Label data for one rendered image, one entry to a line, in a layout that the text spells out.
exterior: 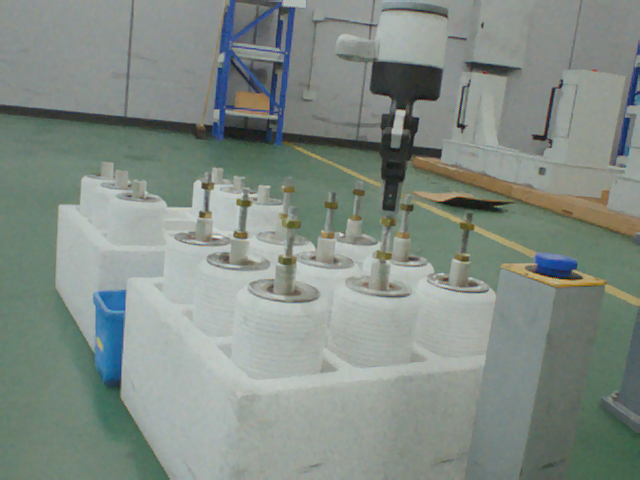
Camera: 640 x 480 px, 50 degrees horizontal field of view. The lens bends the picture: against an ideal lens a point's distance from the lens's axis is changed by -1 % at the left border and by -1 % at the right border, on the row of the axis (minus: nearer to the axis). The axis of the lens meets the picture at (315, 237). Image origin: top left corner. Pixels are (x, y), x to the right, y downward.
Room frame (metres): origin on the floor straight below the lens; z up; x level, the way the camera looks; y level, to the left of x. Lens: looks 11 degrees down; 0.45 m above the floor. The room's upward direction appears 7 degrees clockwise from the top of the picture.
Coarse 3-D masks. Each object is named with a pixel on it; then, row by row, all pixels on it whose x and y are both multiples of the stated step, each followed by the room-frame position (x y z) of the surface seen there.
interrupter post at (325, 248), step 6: (318, 240) 0.84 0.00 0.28; (324, 240) 0.84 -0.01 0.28; (330, 240) 0.84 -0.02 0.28; (318, 246) 0.84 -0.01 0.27; (324, 246) 0.84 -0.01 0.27; (330, 246) 0.84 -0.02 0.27; (318, 252) 0.84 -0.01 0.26; (324, 252) 0.84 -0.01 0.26; (330, 252) 0.84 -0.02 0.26; (318, 258) 0.84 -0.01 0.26; (324, 258) 0.84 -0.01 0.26; (330, 258) 0.84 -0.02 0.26
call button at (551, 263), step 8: (536, 256) 0.64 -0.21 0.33; (544, 256) 0.63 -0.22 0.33; (552, 256) 0.64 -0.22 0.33; (560, 256) 0.64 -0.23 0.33; (544, 264) 0.62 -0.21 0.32; (552, 264) 0.62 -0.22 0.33; (560, 264) 0.62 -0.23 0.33; (568, 264) 0.62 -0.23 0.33; (576, 264) 0.63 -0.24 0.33; (544, 272) 0.63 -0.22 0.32; (552, 272) 0.62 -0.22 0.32; (560, 272) 0.62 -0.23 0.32; (568, 272) 0.63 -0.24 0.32
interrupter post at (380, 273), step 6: (372, 264) 0.74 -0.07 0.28; (378, 264) 0.74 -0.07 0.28; (384, 264) 0.74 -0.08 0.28; (390, 264) 0.74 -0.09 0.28; (372, 270) 0.74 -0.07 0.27; (378, 270) 0.74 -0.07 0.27; (384, 270) 0.74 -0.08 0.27; (390, 270) 0.74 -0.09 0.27; (372, 276) 0.74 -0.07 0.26; (378, 276) 0.74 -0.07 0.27; (384, 276) 0.74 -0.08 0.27; (372, 282) 0.74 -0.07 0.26; (378, 282) 0.74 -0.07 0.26; (384, 282) 0.74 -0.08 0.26; (372, 288) 0.74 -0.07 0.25; (378, 288) 0.74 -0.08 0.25; (384, 288) 0.74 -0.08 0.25
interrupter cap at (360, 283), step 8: (352, 280) 0.76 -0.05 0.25; (360, 280) 0.76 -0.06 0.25; (368, 280) 0.77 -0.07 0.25; (392, 280) 0.78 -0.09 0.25; (352, 288) 0.72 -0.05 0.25; (360, 288) 0.72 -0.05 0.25; (368, 288) 0.73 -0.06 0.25; (392, 288) 0.75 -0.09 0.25; (400, 288) 0.74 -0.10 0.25; (408, 288) 0.75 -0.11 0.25; (384, 296) 0.71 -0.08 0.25; (392, 296) 0.71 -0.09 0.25; (400, 296) 0.72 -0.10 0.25
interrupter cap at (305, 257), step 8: (296, 256) 0.84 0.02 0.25; (304, 256) 0.85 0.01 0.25; (312, 256) 0.86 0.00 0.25; (336, 256) 0.87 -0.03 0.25; (344, 256) 0.87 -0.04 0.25; (312, 264) 0.81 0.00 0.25; (320, 264) 0.81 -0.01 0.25; (328, 264) 0.82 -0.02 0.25; (336, 264) 0.82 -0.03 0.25; (344, 264) 0.83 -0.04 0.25; (352, 264) 0.83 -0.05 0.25
